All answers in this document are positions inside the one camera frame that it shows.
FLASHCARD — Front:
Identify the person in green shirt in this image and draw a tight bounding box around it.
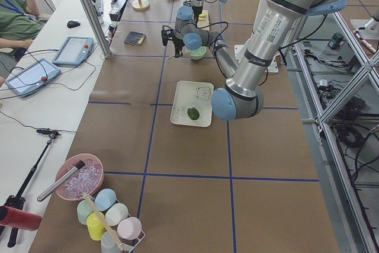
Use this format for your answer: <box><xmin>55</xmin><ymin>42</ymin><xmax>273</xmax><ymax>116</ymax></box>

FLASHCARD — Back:
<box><xmin>0</xmin><ymin>0</ymin><xmax>46</xmax><ymax>61</ymax></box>

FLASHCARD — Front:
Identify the light green bowl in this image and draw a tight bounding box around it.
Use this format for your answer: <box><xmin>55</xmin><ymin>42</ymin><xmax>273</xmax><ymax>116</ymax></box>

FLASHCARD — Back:
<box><xmin>189</xmin><ymin>46</ymin><xmax>207</xmax><ymax>60</ymax></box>

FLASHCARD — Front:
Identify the grey folded cloth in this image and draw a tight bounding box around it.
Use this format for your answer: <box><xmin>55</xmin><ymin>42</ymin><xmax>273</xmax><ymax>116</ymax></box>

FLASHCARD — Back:
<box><xmin>124</xmin><ymin>31</ymin><xmax>146</xmax><ymax>46</ymax></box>

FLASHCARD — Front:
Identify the grey plastic cup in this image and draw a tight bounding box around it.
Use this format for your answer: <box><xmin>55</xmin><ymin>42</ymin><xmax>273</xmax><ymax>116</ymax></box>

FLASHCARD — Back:
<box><xmin>101</xmin><ymin>232</ymin><xmax>121</xmax><ymax>253</ymax></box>

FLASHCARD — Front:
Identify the green avocado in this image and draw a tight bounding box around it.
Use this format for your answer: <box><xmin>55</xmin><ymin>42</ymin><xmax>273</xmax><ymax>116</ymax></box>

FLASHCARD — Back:
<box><xmin>187</xmin><ymin>107</ymin><xmax>200</xmax><ymax>120</ymax></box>

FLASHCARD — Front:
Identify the wooden cup tree stand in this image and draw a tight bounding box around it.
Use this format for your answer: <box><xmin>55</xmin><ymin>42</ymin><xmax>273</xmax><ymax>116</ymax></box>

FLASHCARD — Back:
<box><xmin>131</xmin><ymin>0</ymin><xmax>150</xmax><ymax>12</ymax></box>

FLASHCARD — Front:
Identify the blue teach pendant near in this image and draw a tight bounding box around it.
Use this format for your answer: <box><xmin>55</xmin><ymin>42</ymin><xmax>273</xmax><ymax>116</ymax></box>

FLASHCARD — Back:
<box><xmin>5</xmin><ymin>58</ymin><xmax>61</xmax><ymax>97</ymax></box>

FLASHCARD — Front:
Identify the black keyboard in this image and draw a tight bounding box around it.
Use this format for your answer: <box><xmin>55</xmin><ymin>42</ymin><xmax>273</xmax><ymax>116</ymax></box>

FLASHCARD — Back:
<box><xmin>88</xmin><ymin>0</ymin><xmax>104</xmax><ymax>17</ymax></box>

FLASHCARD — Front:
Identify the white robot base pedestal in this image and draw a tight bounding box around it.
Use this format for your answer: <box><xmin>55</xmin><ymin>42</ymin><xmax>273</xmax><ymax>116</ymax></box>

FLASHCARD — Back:
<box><xmin>235</xmin><ymin>0</ymin><xmax>278</xmax><ymax>73</ymax></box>

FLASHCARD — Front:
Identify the black selfie stick tripod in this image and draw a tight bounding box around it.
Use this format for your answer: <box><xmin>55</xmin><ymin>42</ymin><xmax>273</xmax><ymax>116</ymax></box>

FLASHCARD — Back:
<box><xmin>1</xmin><ymin>129</ymin><xmax>61</xmax><ymax>248</ymax></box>

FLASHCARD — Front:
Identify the pink bowl with ice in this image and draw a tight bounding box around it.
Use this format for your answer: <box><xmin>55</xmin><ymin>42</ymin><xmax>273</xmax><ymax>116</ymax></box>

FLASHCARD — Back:
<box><xmin>55</xmin><ymin>153</ymin><xmax>104</xmax><ymax>201</ymax></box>

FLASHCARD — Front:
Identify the white plastic cup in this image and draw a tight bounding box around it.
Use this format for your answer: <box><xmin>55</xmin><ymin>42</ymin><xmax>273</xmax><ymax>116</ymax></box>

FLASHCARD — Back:
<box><xmin>105</xmin><ymin>203</ymin><xmax>129</xmax><ymax>226</ymax></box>

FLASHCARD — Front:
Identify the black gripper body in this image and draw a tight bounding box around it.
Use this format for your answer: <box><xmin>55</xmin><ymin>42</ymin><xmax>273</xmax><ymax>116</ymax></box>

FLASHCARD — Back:
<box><xmin>183</xmin><ymin>0</ymin><xmax>204</xmax><ymax>13</ymax></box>
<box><xmin>160</xmin><ymin>26</ymin><xmax>184</xmax><ymax>48</ymax></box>

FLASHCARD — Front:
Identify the blue teach pendant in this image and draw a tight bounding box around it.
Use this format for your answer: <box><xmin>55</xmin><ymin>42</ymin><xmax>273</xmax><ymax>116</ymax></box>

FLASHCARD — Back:
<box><xmin>5</xmin><ymin>58</ymin><xmax>61</xmax><ymax>97</ymax></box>
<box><xmin>52</xmin><ymin>36</ymin><xmax>94</xmax><ymax>66</ymax></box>

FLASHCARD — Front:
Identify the aluminium frame post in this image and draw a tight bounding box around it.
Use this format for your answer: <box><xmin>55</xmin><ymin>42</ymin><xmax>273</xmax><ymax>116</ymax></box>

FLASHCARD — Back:
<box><xmin>80</xmin><ymin>0</ymin><xmax>111</xmax><ymax>59</ymax></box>

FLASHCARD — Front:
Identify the lemon slice upper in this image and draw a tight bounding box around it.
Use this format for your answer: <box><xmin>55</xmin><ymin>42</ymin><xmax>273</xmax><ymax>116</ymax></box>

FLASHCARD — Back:
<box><xmin>199</xmin><ymin>13</ymin><xmax>208</xmax><ymax>20</ymax></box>

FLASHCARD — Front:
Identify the blue plastic cup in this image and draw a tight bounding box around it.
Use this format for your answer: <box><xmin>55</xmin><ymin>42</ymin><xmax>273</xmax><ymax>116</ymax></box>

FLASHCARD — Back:
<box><xmin>94</xmin><ymin>188</ymin><xmax>117</xmax><ymax>212</ymax></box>

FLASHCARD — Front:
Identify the steel tube in bowl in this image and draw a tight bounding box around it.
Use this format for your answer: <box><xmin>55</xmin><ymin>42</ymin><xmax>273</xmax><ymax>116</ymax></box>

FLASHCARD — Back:
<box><xmin>37</xmin><ymin>160</ymin><xmax>85</xmax><ymax>202</ymax></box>

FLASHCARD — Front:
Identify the black computer mouse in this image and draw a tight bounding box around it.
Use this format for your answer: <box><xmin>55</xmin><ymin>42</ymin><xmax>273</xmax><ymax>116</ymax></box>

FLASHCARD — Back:
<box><xmin>66</xmin><ymin>20</ymin><xmax>81</xmax><ymax>28</ymax></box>

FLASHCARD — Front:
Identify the red bottle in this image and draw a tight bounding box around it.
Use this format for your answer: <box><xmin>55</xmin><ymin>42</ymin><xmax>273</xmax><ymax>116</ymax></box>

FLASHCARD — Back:
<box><xmin>1</xmin><ymin>206</ymin><xmax>42</xmax><ymax>231</ymax></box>

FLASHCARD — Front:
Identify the bamboo cutting board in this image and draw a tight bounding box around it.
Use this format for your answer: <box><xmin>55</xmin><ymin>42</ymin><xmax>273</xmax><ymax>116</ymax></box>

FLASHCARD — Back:
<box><xmin>187</xmin><ymin>8</ymin><xmax>210</xmax><ymax>33</ymax></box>

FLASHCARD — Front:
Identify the white bear tray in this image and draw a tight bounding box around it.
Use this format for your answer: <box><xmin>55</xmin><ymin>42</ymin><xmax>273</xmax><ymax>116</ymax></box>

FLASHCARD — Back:
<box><xmin>170</xmin><ymin>81</ymin><xmax>214</xmax><ymax>127</ymax></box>

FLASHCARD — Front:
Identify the pink plastic cup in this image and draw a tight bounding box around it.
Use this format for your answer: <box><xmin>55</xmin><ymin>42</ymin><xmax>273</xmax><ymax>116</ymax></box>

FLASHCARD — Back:
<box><xmin>117</xmin><ymin>217</ymin><xmax>142</xmax><ymax>240</ymax></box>

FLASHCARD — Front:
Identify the mint plastic cup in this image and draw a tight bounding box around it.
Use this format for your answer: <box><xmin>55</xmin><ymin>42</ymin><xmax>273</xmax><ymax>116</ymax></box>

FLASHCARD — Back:
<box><xmin>76</xmin><ymin>200</ymin><xmax>93</xmax><ymax>225</ymax></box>

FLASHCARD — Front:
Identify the yellow plastic cup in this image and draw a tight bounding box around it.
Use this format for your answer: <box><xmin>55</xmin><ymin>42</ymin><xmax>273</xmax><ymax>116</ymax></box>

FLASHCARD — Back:
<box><xmin>86</xmin><ymin>212</ymin><xmax>106</xmax><ymax>241</ymax></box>

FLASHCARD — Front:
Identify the wooden stick on cups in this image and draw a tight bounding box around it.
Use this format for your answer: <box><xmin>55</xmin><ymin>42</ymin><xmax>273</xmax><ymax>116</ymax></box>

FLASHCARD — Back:
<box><xmin>82</xmin><ymin>194</ymin><xmax>126</xmax><ymax>252</ymax></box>

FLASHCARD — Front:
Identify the blue teach pendant far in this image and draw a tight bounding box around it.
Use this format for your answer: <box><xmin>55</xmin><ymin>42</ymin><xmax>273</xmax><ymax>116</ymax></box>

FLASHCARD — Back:
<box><xmin>52</xmin><ymin>36</ymin><xmax>94</xmax><ymax>66</ymax></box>

